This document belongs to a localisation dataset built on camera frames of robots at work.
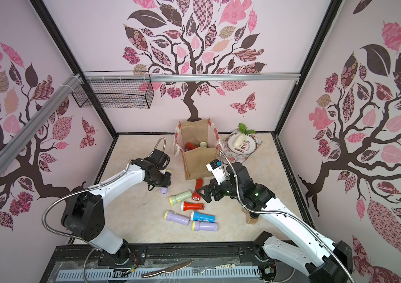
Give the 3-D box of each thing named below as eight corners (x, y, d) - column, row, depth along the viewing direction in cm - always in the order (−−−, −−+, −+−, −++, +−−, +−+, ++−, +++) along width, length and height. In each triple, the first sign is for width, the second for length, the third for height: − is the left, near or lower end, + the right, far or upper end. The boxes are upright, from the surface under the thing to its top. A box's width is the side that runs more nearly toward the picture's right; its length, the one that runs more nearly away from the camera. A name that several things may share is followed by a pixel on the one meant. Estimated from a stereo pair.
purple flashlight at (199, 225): (192, 231, 82) (191, 229, 79) (192, 223, 84) (192, 220, 81) (218, 231, 82) (218, 229, 79) (217, 223, 84) (218, 220, 81)
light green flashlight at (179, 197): (170, 206, 88) (169, 204, 86) (168, 199, 90) (167, 197, 89) (192, 196, 91) (192, 194, 90) (190, 190, 94) (189, 188, 92)
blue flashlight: (190, 220, 84) (189, 217, 82) (192, 212, 87) (191, 210, 84) (214, 226, 82) (214, 224, 80) (215, 218, 85) (216, 216, 82)
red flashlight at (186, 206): (181, 211, 87) (180, 208, 84) (181, 204, 89) (181, 201, 87) (204, 211, 87) (204, 208, 84) (204, 204, 89) (204, 201, 86)
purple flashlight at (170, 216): (163, 218, 85) (162, 216, 82) (167, 211, 87) (166, 209, 85) (187, 226, 82) (186, 224, 80) (190, 219, 85) (189, 216, 82)
